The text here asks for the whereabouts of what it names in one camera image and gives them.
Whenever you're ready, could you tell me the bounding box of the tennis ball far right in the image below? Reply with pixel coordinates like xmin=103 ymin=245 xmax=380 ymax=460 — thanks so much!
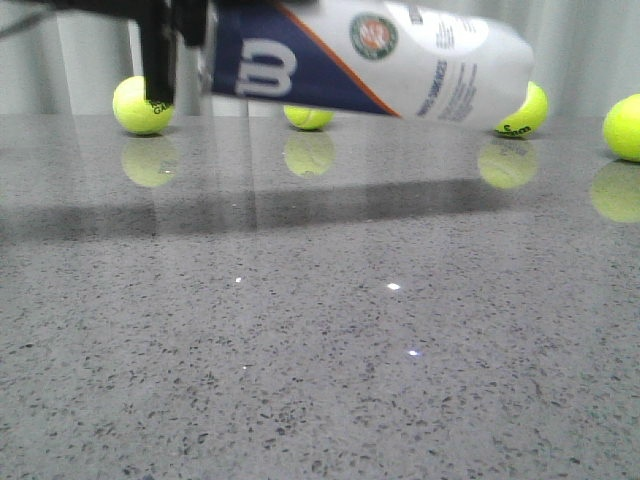
xmin=602 ymin=94 xmax=640 ymax=162

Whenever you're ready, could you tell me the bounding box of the tennis ball Roland Garros left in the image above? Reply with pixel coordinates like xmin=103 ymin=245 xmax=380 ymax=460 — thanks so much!
xmin=112 ymin=76 xmax=174 ymax=135

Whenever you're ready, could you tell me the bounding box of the grey white curtain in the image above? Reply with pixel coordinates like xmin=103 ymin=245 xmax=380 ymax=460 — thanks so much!
xmin=1 ymin=1 xmax=639 ymax=117

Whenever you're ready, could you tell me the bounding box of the white blue tennis ball can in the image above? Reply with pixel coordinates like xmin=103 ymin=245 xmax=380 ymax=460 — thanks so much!
xmin=200 ymin=1 xmax=534 ymax=130

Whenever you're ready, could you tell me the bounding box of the tennis ball centre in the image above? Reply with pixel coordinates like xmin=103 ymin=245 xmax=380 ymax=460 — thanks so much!
xmin=283 ymin=105 xmax=334 ymax=131

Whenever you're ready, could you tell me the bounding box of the tennis ball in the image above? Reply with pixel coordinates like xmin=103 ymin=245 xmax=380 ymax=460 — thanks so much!
xmin=283 ymin=105 xmax=334 ymax=131
xmin=602 ymin=94 xmax=640 ymax=162

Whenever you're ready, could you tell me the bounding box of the tennis ball Wilson logo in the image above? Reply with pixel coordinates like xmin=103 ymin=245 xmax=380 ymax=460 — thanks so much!
xmin=494 ymin=81 xmax=549 ymax=138

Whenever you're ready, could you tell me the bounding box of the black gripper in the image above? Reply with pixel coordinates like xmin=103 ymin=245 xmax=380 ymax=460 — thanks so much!
xmin=48 ymin=0 xmax=210 ymax=104

